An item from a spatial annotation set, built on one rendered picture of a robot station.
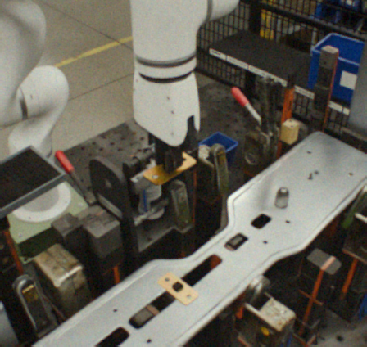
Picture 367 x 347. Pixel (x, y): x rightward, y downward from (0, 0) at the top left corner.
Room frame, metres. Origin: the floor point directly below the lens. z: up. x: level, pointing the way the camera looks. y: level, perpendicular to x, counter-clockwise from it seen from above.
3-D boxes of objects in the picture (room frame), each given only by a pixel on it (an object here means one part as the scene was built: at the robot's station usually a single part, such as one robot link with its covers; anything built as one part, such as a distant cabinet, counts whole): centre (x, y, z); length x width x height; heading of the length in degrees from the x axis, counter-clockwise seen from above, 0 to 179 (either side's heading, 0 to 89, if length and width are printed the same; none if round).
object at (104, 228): (0.70, 0.17, 0.89); 0.13 x 0.11 x 0.38; 45
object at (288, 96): (1.09, -0.28, 0.95); 0.03 x 0.01 x 0.50; 135
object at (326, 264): (0.66, -0.30, 0.84); 0.11 x 0.08 x 0.29; 45
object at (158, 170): (0.61, 0.02, 1.29); 0.08 x 0.04 x 0.01; 133
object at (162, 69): (0.60, 0.03, 1.48); 0.09 x 0.08 x 0.03; 43
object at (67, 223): (0.66, 0.23, 0.90); 0.05 x 0.05 x 0.40; 45
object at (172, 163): (0.59, 0.01, 1.33); 0.03 x 0.03 x 0.07; 43
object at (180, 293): (0.58, 0.01, 1.01); 0.08 x 0.04 x 0.01; 45
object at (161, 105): (0.60, 0.02, 1.42); 0.10 x 0.07 x 0.11; 43
